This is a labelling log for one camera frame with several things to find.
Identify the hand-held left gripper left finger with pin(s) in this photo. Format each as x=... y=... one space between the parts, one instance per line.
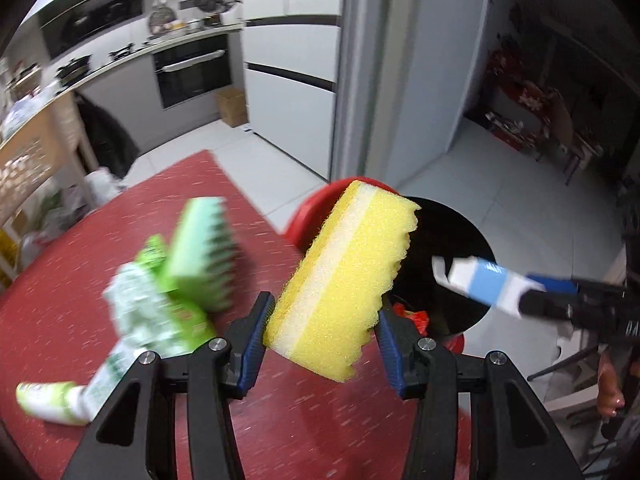
x=255 y=345

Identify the green sponge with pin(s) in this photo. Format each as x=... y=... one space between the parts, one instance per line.
x=200 y=255

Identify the white green carton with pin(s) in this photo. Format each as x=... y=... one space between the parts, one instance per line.
x=112 y=380

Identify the white blue box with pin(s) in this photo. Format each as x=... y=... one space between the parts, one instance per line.
x=480 y=282

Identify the red stool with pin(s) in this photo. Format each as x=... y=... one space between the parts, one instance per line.
x=310 y=215

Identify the red decoration pile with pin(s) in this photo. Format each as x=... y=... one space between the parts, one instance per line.
x=520 y=80

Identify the black range hood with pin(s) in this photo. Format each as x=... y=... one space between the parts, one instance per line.
x=90 y=12

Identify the yellow sponge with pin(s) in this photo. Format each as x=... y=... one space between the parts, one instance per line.
x=340 y=280

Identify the white plastic bags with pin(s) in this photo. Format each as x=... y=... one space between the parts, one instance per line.
x=102 y=185

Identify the gas stove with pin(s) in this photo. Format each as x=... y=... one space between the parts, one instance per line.
x=121 y=51

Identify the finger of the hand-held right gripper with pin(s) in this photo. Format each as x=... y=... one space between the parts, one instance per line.
x=545 y=304
x=555 y=282

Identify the green white tube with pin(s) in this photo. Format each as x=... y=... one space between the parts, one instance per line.
x=45 y=400

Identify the black garment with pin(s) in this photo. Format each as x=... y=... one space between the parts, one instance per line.
x=107 y=135

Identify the pale green plastic bag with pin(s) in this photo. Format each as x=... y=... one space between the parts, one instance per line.
x=155 y=305

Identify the white refrigerator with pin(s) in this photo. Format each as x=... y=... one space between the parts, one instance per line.
x=290 y=60

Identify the black bin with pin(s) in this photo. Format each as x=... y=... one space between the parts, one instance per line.
x=450 y=240

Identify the cardboard box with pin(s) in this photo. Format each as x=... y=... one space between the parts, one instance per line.
x=232 y=107

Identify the person's right hand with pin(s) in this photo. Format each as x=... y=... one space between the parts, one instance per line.
x=610 y=385

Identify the black built-in oven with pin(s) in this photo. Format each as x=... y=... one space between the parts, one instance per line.
x=192 y=72

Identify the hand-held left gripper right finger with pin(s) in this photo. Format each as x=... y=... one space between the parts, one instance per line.
x=392 y=355

